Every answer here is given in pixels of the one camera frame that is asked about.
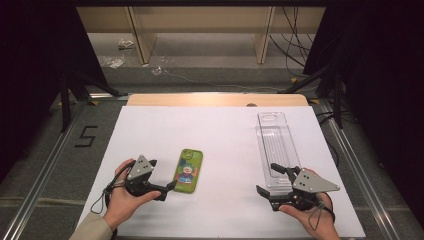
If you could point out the small crumpled plastic wrap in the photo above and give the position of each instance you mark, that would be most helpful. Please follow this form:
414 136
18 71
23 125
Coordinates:
125 43

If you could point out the beige wooden shelf unit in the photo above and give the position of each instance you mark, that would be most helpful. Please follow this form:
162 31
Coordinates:
200 20

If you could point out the yellow tape piece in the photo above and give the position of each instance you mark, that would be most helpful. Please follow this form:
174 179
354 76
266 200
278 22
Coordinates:
313 101
94 103
293 80

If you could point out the black metal stand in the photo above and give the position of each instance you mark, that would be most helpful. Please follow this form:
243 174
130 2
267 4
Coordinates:
338 106
65 106

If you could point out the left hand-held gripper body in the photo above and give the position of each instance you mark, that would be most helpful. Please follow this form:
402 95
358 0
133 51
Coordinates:
141 166

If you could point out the person's left hand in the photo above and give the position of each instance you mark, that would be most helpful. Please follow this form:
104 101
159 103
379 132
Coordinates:
123 205

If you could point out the black curtain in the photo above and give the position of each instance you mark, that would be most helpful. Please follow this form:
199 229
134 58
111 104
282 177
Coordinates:
383 83
33 66

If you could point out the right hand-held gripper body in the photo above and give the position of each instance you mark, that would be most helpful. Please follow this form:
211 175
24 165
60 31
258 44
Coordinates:
310 183

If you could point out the aluminium floor rail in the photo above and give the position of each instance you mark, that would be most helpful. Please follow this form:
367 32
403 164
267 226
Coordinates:
360 173
36 190

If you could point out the clear plastic scrap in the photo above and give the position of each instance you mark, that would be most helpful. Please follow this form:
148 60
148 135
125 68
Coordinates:
156 70

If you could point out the phone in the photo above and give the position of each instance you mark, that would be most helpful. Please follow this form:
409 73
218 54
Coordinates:
188 163

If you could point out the large crumpled plastic wrap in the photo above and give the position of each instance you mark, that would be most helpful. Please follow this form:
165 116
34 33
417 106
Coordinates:
113 61

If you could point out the clear plastic box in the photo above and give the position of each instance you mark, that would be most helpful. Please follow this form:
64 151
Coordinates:
276 143

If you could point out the white table mat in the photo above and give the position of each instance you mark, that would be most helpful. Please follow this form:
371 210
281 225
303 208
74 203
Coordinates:
216 133

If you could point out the person's right hand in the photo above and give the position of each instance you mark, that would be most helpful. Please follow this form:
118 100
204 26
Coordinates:
320 226

